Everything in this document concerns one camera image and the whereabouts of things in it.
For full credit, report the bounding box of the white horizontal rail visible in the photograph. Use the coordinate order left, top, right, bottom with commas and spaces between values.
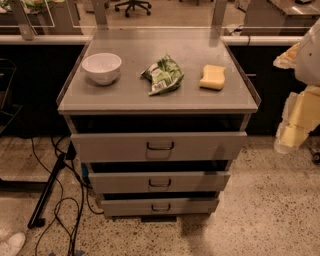
0, 35, 302, 46

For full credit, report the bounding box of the grey drawer cabinet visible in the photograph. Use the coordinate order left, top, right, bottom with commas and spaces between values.
58, 28, 260, 218

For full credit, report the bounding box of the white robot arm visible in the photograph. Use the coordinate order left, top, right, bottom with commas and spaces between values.
273, 19, 320, 154

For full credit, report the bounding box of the white ceramic bowl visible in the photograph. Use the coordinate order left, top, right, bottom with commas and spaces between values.
82, 53, 122, 85

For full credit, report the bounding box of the grey drawer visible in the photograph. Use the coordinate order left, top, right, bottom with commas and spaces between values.
101, 198, 219, 217
89, 171, 229, 194
71, 132, 247, 163

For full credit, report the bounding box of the white gripper wrist block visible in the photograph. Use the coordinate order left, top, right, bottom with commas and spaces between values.
274, 85, 320, 154

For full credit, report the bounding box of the grey background desk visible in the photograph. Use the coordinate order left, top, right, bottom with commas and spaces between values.
240, 0, 320, 37

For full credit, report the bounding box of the green crumpled chip bag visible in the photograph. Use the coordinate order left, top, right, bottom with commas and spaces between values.
141, 55, 184, 96

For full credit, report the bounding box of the black metal floor bar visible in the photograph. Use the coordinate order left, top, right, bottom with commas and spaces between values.
27, 154, 65, 229

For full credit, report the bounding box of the white shoe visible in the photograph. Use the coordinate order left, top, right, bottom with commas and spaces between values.
0, 232, 26, 256

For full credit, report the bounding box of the yellow sponge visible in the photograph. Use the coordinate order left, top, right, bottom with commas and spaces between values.
199, 65, 226, 90

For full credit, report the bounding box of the black office chair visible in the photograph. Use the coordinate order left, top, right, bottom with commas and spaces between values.
114, 0, 152, 18

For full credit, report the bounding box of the black floor cable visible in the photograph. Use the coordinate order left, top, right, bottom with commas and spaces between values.
29, 135, 104, 256

